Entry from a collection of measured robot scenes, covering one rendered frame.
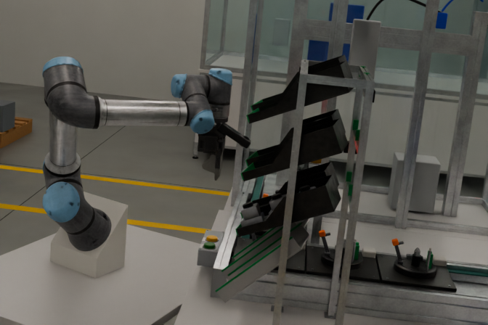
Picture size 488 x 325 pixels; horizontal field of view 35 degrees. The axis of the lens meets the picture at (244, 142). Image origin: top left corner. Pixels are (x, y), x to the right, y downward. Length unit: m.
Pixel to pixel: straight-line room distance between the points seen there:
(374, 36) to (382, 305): 1.38
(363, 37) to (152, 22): 7.40
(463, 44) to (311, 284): 1.54
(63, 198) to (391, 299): 1.09
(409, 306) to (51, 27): 9.06
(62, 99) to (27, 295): 0.66
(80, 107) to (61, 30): 8.86
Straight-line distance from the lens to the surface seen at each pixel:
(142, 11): 10.73
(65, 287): 2.58
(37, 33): 11.19
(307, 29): 3.55
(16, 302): 2.49
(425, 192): 3.70
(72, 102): 2.23
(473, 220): 3.77
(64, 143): 2.48
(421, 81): 3.34
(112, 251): 2.68
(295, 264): 2.59
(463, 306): 2.60
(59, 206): 2.51
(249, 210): 2.15
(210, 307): 2.49
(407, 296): 2.55
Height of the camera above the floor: 1.91
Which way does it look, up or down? 13 degrees down
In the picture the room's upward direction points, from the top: 5 degrees clockwise
